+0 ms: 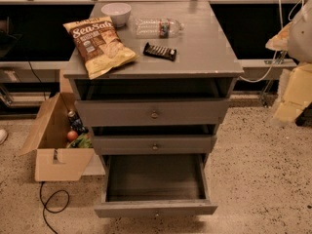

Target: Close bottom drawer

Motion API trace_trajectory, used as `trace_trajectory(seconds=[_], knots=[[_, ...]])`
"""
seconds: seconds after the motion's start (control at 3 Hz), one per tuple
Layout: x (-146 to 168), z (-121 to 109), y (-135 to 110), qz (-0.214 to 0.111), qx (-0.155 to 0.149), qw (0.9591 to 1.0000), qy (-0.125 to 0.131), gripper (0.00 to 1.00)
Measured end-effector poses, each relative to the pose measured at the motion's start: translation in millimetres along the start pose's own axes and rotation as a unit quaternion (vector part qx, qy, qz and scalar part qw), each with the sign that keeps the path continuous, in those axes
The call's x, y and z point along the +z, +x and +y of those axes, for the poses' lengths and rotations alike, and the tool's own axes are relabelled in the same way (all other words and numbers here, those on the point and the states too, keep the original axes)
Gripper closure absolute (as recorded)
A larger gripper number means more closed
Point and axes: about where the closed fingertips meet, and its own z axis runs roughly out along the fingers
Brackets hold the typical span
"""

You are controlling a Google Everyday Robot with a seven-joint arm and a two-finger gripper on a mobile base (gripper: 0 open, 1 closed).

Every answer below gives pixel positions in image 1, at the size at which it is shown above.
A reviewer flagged open cardboard box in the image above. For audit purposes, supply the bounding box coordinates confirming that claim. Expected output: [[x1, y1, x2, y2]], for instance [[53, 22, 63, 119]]
[[19, 93, 101, 181]]

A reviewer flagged sea salt chips bag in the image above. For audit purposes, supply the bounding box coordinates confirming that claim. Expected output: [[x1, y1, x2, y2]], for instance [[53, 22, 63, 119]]
[[63, 17, 137, 79]]

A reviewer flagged grey middle drawer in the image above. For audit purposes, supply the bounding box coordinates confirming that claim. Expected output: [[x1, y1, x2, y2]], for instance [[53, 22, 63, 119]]
[[93, 135, 216, 155]]

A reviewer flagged white shoe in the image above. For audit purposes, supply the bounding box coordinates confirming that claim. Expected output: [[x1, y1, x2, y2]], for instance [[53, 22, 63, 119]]
[[0, 129, 8, 145]]

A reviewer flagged green snack bag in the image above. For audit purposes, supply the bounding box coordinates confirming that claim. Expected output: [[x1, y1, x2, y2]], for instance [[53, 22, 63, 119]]
[[67, 134, 93, 148]]

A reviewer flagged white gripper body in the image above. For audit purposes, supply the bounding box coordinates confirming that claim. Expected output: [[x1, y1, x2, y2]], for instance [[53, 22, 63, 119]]
[[270, 62, 312, 125]]

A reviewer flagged grey top drawer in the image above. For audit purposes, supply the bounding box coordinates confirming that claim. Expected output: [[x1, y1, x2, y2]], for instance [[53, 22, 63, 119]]
[[75, 99, 228, 127]]

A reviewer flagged grey drawer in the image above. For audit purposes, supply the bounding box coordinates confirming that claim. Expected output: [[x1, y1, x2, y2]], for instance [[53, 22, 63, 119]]
[[93, 135, 216, 155], [75, 99, 228, 127], [95, 154, 217, 218]]

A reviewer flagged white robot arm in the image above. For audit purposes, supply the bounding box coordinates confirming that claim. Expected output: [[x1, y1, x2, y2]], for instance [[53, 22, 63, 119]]
[[265, 0, 312, 126]]

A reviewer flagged dark chocolate bar wrapper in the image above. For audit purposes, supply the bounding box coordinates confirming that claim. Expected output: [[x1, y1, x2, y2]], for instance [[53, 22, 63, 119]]
[[143, 43, 176, 61]]

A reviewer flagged dark soda can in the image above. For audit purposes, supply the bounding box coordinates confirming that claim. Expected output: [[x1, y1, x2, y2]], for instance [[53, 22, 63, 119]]
[[67, 110, 86, 134]]

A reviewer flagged black cable at left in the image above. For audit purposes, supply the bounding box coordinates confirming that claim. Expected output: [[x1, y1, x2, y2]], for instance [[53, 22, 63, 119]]
[[19, 42, 48, 101]]

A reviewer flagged grey bottom drawer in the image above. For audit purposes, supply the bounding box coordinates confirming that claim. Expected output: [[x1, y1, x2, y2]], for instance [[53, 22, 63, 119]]
[[95, 154, 217, 218]]

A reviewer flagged clear plastic water bottle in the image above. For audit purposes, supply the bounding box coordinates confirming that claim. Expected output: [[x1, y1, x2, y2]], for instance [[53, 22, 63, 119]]
[[135, 18, 184, 39]]

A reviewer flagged white bowl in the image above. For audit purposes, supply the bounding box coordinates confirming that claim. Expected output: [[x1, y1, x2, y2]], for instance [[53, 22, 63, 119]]
[[101, 3, 132, 27]]

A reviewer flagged white hanging cable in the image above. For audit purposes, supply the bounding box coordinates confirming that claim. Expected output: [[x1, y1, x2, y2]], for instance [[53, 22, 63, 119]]
[[239, 0, 305, 84]]

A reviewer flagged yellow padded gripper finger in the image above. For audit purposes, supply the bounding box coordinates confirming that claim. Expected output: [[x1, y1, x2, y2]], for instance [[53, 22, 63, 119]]
[[265, 22, 293, 51]]

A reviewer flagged grey wooden drawer cabinet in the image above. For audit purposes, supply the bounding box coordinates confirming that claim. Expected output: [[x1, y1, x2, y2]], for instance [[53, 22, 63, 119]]
[[64, 1, 243, 143]]

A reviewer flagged black floor cable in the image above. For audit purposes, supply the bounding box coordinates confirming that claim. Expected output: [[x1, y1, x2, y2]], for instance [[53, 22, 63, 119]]
[[39, 180, 71, 234]]

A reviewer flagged red apple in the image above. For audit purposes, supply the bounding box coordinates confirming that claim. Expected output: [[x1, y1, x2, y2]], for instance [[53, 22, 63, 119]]
[[66, 131, 78, 142]]

